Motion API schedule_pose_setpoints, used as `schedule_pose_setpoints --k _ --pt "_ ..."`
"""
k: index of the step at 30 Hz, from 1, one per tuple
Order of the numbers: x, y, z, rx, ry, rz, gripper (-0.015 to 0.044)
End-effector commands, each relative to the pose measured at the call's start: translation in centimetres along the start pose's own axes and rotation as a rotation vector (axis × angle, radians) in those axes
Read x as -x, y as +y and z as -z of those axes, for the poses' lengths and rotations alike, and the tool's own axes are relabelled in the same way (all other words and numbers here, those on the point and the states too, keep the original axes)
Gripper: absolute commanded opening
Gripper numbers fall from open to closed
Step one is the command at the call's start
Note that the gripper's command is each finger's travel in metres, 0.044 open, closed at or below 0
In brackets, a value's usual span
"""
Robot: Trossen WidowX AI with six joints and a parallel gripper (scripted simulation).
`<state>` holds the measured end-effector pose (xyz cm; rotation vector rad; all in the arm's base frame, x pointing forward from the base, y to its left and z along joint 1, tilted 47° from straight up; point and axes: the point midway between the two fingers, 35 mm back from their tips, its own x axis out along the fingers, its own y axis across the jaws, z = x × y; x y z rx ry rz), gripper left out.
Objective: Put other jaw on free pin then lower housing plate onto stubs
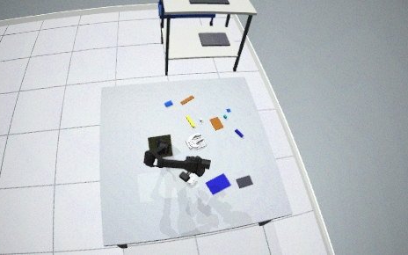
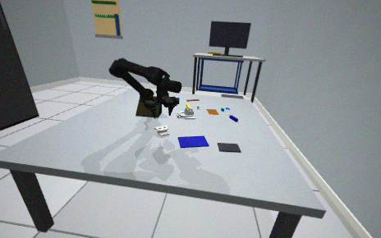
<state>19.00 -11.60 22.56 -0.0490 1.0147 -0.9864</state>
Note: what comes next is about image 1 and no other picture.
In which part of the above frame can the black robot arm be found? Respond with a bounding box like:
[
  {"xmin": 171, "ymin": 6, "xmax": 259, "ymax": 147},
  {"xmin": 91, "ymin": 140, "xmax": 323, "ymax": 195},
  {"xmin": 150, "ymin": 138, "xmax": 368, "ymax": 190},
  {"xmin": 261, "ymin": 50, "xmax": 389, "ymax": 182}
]
[{"xmin": 143, "ymin": 138, "xmax": 211, "ymax": 177}]

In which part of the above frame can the orange flat bar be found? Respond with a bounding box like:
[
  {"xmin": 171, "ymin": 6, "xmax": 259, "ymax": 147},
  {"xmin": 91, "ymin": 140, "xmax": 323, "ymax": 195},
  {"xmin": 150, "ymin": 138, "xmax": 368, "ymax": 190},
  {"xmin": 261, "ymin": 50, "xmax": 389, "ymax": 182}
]
[{"xmin": 180, "ymin": 95, "xmax": 194, "ymax": 105}]

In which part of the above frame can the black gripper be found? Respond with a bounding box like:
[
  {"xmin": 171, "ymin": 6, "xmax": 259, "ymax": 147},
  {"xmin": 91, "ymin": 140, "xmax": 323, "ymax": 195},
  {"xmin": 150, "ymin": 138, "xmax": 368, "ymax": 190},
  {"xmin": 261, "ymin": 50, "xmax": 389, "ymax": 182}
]
[{"xmin": 178, "ymin": 171, "xmax": 191, "ymax": 182}]

